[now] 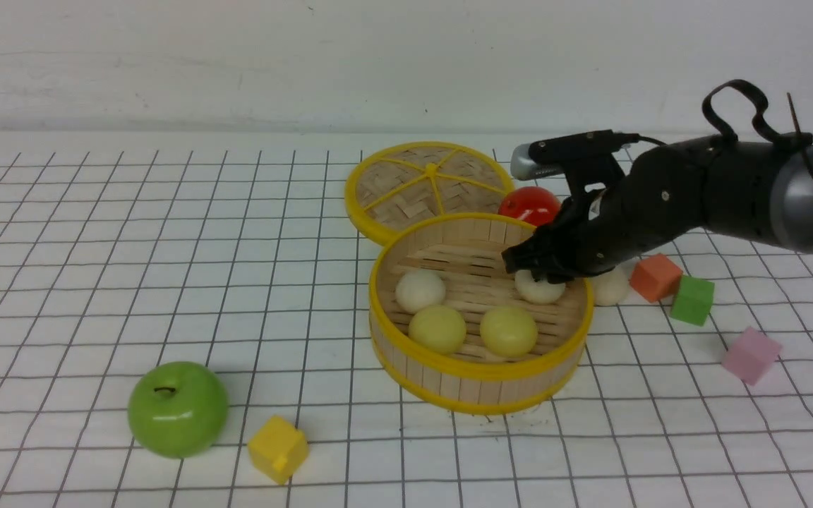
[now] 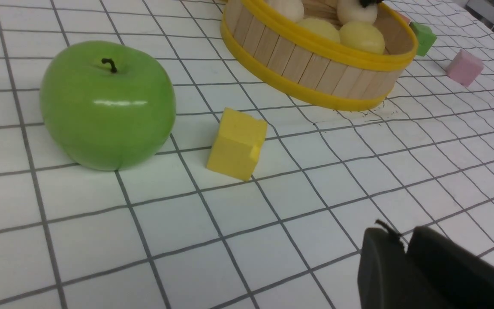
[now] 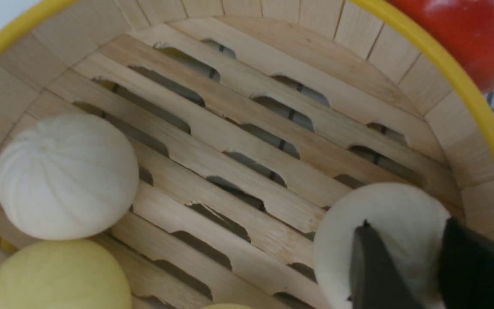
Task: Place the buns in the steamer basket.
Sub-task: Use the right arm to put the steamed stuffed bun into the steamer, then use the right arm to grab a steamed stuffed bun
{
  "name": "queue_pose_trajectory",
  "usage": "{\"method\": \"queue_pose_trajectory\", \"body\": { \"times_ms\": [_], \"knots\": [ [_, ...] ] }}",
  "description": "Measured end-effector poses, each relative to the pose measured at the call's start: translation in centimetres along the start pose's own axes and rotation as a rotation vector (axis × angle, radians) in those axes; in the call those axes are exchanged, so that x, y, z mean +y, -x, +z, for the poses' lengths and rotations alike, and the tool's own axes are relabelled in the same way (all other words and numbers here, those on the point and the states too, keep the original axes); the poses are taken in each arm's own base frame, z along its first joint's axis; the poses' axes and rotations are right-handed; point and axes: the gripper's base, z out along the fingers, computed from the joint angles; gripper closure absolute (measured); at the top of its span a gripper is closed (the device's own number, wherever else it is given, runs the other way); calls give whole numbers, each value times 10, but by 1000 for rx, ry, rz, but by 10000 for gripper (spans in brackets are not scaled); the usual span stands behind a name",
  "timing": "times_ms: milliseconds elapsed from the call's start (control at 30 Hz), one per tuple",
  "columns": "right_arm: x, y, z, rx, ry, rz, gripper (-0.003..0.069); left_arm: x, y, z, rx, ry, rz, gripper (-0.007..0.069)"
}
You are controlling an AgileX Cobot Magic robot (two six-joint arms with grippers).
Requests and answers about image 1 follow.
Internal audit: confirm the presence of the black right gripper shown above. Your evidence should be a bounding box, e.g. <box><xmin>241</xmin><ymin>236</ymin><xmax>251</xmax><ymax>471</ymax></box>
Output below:
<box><xmin>501</xmin><ymin>145</ymin><xmax>713</xmax><ymax>285</ymax></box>

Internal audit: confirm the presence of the white bun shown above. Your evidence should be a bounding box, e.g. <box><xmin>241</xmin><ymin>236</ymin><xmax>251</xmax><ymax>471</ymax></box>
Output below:
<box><xmin>395</xmin><ymin>269</ymin><xmax>447</xmax><ymax>314</ymax></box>
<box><xmin>589</xmin><ymin>266</ymin><xmax>630</xmax><ymax>306</ymax></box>
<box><xmin>515</xmin><ymin>270</ymin><xmax>567</xmax><ymax>305</ymax></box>

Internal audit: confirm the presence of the yellow bun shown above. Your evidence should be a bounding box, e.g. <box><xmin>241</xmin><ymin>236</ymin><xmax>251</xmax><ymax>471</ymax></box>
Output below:
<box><xmin>407</xmin><ymin>305</ymin><xmax>467</xmax><ymax>355</ymax></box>
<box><xmin>479</xmin><ymin>306</ymin><xmax>538</xmax><ymax>358</ymax></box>

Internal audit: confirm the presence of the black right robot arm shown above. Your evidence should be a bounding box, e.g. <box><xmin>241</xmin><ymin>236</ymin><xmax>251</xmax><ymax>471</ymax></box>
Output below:
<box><xmin>502</xmin><ymin>138</ymin><xmax>813</xmax><ymax>282</ymax></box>

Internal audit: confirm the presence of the bamboo steamer tray yellow rim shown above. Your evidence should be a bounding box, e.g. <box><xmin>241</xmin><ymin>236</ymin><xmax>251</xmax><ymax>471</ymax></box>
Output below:
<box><xmin>368</xmin><ymin>213</ymin><xmax>594</xmax><ymax>415</ymax></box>

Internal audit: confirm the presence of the woven bamboo steamer lid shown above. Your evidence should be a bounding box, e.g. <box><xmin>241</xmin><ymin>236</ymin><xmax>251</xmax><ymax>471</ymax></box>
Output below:
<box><xmin>343</xmin><ymin>141</ymin><xmax>515</xmax><ymax>246</ymax></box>

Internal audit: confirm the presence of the red tomato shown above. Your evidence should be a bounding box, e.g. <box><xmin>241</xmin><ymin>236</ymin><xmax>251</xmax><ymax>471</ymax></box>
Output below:
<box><xmin>498</xmin><ymin>186</ymin><xmax>562</xmax><ymax>227</ymax></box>

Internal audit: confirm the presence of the orange cube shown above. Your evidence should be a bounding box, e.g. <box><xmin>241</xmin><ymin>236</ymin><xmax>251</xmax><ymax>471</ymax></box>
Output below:
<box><xmin>629</xmin><ymin>253</ymin><xmax>683</xmax><ymax>303</ymax></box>

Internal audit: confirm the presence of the green cube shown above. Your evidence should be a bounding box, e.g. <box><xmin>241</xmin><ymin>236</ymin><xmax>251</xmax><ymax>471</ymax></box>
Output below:
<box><xmin>669</xmin><ymin>274</ymin><xmax>716</xmax><ymax>326</ymax></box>

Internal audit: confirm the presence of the pink cube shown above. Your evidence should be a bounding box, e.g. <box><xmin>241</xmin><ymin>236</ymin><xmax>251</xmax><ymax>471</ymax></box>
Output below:
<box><xmin>721</xmin><ymin>326</ymin><xmax>783</xmax><ymax>386</ymax></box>

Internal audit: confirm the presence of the yellow cube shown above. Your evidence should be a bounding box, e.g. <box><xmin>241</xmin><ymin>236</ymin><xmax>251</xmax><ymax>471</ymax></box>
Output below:
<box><xmin>246</xmin><ymin>415</ymin><xmax>310</xmax><ymax>485</ymax></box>

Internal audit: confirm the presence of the green apple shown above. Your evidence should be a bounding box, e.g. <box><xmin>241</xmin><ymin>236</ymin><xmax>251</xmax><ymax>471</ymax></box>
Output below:
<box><xmin>126</xmin><ymin>361</ymin><xmax>229</xmax><ymax>459</ymax></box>

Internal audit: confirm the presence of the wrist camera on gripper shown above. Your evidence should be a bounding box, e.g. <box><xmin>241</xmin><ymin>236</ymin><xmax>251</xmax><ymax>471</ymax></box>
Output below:
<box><xmin>509</xmin><ymin>130</ymin><xmax>642</xmax><ymax>196</ymax></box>

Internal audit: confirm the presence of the black cable loop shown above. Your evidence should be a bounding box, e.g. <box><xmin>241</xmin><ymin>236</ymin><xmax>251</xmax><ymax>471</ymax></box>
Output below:
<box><xmin>701</xmin><ymin>80</ymin><xmax>813</xmax><ymax>150</ymax></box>

